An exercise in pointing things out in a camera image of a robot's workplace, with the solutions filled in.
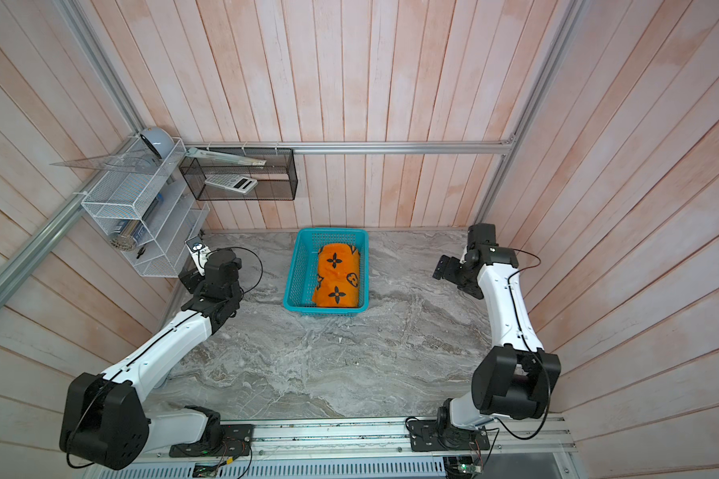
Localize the clear triangle ruler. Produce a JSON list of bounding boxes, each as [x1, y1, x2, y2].
[[53, 151, 157, 174]]

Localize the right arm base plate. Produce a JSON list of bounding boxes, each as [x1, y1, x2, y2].
[[405, 416, 491, 452]]

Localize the circuit board with wires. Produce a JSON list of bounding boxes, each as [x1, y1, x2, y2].
[[443, 456, 483, 479]]

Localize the white round speaker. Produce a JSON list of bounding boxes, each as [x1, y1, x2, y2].
[[139, 127, 175, 160]]

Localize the orange patterned pillowcase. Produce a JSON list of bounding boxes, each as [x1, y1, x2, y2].
[[312, 243, 361, 309]]

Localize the teal plastic basket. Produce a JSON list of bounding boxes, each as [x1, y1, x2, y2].
[[284, 228, 369, 315]]

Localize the aluminium wall rail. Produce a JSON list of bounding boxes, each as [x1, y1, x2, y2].
[[187, 141, 513, 155]]

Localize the long ruler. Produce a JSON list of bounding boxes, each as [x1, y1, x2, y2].
[[186, 148, 267, 167]]

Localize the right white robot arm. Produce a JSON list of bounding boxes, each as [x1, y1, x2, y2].
[[433, 224, 561, 433]]

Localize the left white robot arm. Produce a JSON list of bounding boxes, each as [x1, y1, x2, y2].
[[59, 247, 244, 470]]

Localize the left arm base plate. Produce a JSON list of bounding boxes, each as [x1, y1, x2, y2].
[[169, 423, 255, 458]]

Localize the black wire basket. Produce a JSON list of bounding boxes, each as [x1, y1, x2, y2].
[[180, 148, 299, 202]]

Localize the aluminium front rail frame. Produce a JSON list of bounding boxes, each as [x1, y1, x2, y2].
[[77, 415, 587, 478]]

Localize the white wire mesh shelf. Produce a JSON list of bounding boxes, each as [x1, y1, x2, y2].
[[82, 137, 209, 279]]

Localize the white calculator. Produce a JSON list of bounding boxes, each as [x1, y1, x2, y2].
[[205, 174, 258, 195]]

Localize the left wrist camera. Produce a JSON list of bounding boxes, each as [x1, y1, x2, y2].
[[186, 236, 211, 275]]

